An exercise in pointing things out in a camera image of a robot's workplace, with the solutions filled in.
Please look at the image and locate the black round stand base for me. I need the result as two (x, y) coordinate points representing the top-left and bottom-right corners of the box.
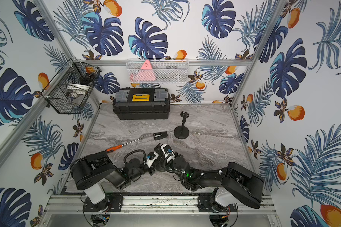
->
(155, 162), (166, 172)

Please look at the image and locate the black stand pole with clip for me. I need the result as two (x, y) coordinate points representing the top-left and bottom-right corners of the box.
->
(180, 111), (189, 127)

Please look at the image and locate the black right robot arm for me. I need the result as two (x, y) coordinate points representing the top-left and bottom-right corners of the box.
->
(153, 143), (264, 209)

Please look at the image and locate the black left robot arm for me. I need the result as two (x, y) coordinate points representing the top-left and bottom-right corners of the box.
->
(70, 149), (160, 205)

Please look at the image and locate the black plastic toolbox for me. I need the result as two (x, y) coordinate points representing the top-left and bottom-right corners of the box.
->
(112, 88), (170, 120)

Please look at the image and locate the pink triangular object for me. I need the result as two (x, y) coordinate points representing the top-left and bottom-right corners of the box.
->
(130, 60), (156, 83)

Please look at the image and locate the orange handled screwdriver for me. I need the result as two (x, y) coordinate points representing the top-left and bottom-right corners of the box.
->
(105, 138), (142, 153)

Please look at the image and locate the aluminium front rail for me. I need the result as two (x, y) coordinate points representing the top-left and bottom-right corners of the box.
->
(44, 194), (278, 215)

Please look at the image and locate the white mesh wall basket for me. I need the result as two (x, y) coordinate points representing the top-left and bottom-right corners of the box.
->
(126, 59), (189, 83)

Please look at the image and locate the black wire basket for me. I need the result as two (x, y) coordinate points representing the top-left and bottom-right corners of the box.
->
(40, 59), (101, 114)

